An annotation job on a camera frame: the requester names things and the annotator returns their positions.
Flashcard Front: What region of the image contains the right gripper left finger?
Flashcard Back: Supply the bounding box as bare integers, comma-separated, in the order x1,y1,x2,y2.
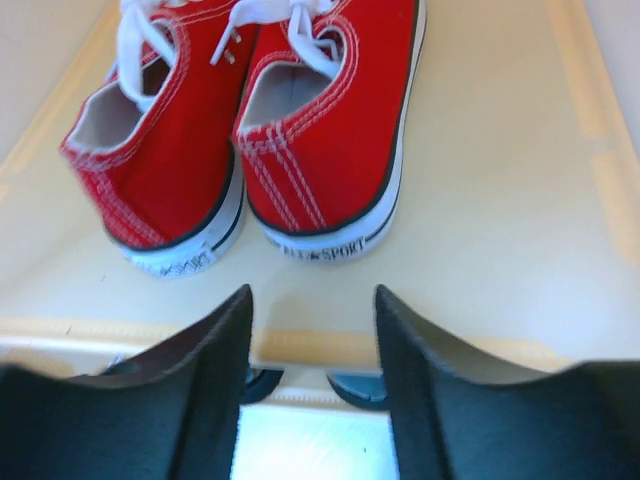
1,286,253,479

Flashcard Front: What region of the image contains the yellow shoe cabinet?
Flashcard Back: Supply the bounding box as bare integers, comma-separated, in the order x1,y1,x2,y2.
0,0,640,416

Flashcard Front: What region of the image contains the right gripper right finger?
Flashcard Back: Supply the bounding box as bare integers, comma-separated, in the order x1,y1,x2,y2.
375,285,639,479

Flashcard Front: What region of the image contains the red canvas sneaker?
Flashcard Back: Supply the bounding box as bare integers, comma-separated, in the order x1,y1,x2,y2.
213,1,427,263
61,1,257,278

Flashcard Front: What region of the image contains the black loafer shoe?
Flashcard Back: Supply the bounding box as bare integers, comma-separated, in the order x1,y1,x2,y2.
241,368,284,405
327,373,389,411

